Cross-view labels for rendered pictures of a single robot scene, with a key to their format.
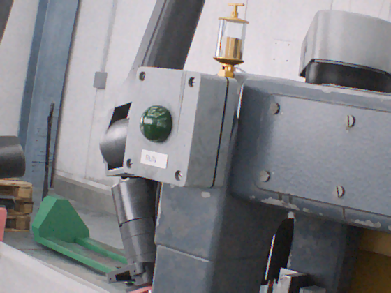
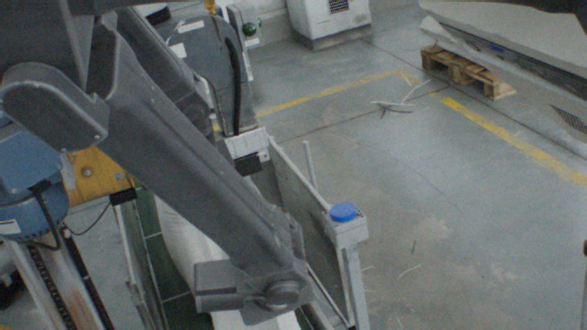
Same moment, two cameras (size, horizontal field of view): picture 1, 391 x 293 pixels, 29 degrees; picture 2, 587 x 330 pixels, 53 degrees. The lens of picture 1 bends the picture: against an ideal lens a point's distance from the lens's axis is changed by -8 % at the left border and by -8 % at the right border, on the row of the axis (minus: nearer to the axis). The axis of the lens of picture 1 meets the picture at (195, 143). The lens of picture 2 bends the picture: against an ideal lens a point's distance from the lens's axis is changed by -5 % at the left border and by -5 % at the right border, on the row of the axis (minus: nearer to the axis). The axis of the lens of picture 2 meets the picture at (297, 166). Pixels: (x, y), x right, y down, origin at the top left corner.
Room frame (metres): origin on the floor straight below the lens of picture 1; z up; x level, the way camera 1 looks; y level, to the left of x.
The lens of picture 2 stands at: (1.73, 0.72, 1.62)
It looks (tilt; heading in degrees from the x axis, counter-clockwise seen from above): 28 degrees down; 212
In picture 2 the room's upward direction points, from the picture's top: 12 degrees counter-clockwise
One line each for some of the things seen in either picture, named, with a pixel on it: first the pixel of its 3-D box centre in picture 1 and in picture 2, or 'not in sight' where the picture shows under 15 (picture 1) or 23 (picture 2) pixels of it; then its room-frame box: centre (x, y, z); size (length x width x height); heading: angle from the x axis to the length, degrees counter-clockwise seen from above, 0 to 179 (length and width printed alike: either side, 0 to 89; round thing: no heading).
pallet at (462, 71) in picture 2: not in sight; (524, 49); (-2.43, 0.16, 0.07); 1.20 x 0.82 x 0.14; 139
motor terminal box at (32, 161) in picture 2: not in sight; (24, 160); (1.20, -0.12, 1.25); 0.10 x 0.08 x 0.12; 162
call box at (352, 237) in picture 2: not in sight; (345, 225); (0.70, 0.18, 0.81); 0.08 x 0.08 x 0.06; 47
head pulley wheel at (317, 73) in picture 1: (348, 82); (149, 17); (0.78, -0.14, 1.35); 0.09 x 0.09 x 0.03
